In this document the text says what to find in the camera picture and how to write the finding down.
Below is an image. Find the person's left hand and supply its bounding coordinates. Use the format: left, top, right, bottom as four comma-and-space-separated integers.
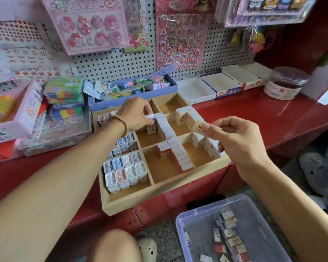
116, 96, 155, 132

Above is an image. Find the person's right hand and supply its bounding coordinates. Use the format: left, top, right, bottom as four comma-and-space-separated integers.
199, 115, 272, 182

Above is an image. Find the handful of boxed erasers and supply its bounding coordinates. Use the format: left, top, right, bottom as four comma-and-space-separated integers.
186, 114, 208, 134

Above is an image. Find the wooden compartment tray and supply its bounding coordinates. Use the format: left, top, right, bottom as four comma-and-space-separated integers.
92, 92, 233, 217

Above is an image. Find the clear plastic storage bin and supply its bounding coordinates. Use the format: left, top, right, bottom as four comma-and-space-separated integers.
175, 194, 293, 262

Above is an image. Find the person's right forearm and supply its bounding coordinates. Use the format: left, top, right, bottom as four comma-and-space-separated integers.
246, 160, 328, 262

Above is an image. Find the person's left forearm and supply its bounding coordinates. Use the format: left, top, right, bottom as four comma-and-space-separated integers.
0, 122, 126, 262

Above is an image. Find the blue box of trinkets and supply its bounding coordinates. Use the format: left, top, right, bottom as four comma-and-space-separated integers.
83, 65, 179, 112

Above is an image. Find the white tray box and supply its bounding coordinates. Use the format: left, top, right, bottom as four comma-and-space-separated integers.
221, 61, 273, 91
176, 76, 217, 105
199, 71, 243, 100

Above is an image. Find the yellow orange toy box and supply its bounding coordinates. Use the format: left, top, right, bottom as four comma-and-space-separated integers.
0, 94, 16, 123

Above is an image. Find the person's left leg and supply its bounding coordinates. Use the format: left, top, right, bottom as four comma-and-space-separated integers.
90, 229, 143, 262

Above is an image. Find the person's left cream clog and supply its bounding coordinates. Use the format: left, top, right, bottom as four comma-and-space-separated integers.
138, 238, 158, 262

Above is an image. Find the red display counter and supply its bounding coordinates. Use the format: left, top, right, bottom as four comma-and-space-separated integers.
0, 87, 328, 262

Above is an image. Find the white pegboard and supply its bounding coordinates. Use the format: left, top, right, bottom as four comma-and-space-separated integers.
0, 0, 263, 99

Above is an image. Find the stack of colourful packs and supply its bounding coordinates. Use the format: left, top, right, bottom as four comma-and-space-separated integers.
44, 77, 86, 122

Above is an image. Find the round clear plastic jar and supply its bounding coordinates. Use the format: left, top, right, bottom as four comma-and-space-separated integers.
264, 66, 311, 100

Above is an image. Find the green edged sticker pack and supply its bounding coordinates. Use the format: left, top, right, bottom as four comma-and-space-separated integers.
123, 0, 151, 53

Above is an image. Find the pink sticker pack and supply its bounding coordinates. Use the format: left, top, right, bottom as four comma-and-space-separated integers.
156, 0, 215, 71
41, 0, 130, 56

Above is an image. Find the clear bag of colourful toys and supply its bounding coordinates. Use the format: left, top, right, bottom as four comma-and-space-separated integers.
230, 27, 266, 55

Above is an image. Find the white side shelf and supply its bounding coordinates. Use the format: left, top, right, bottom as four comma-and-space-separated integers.
303, 46, 328, 106

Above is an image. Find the pink tray of trinkets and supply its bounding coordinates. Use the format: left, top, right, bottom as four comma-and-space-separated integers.
0, 80, 44, 146

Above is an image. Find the red patterned sticker sheet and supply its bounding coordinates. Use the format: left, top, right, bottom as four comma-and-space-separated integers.
0, 21, 77, 80

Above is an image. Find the red folded cloth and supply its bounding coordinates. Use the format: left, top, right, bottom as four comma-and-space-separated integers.
0, 140, 17, 162

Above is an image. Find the beaded wooden bracelet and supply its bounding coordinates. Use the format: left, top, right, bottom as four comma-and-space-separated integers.
108, 115, 129, 140

